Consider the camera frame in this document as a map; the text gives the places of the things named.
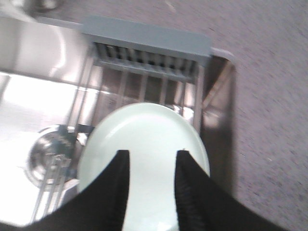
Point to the steel sink drain strainer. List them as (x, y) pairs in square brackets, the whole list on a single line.
[(52, 141)]

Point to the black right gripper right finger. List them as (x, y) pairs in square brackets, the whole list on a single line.
[(202, 205)]

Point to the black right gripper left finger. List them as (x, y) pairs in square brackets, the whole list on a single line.
[(101, 206)]

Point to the light green round plate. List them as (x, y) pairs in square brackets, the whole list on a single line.
[(153, 134)]

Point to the stainless steel sink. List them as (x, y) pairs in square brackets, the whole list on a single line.
[(36, 61)]

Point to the grey-green sink dish rack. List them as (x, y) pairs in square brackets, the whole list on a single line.
[(128, 63)]

